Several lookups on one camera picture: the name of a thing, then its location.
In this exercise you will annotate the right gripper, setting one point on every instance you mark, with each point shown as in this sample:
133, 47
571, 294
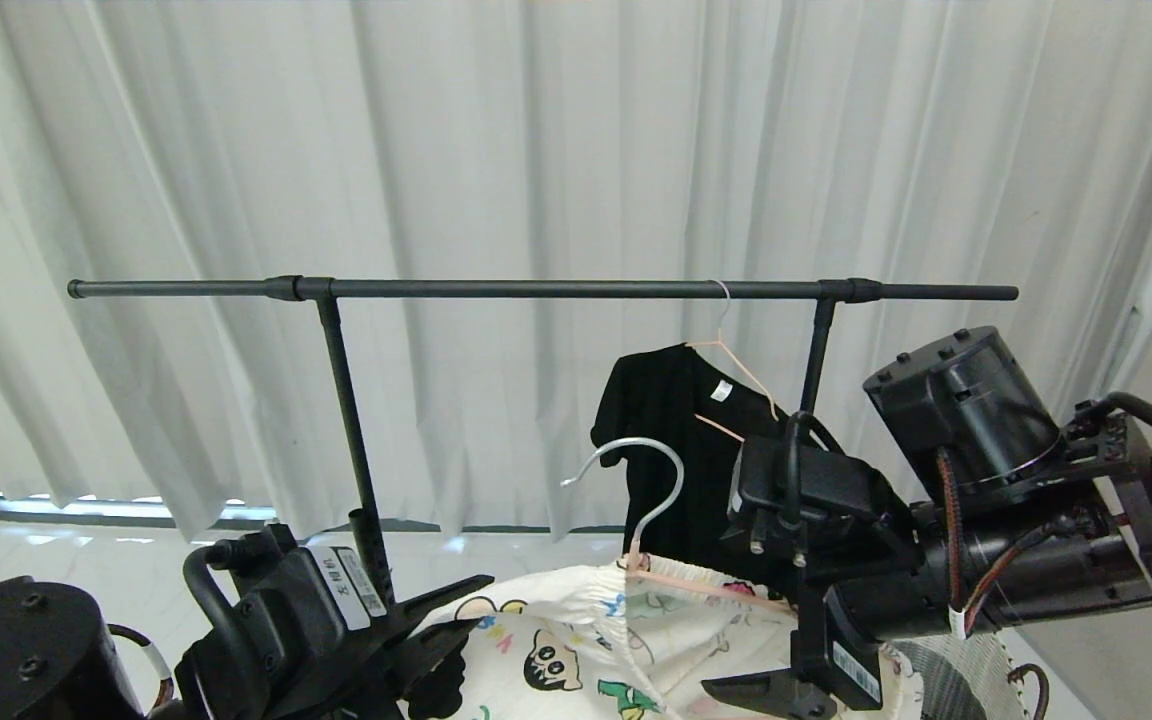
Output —
851, 640

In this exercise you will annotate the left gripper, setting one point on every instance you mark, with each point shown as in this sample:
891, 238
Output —
346, 680

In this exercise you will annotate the cream printed garment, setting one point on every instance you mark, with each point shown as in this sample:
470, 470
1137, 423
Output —
576, 620

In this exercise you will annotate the pink clothes hanger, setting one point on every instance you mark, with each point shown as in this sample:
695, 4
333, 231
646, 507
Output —
676, 480
756, 385

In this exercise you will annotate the black t-shirt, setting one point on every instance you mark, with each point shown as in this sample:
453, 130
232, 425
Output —
666, 420

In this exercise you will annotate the white laundry basket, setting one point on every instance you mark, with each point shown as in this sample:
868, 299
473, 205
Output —
946, 680

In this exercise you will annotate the black clothes rack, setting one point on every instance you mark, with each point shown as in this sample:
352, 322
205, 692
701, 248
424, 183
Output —
536, 289

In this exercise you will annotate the white curtain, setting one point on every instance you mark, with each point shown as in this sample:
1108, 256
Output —
486, 150

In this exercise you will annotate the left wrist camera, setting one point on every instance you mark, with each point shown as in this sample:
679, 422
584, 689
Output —
296, 610

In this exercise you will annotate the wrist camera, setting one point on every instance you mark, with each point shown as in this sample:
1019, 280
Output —
296, 610
816, 490

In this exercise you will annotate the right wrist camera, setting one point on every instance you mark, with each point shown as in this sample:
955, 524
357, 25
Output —
816, 490

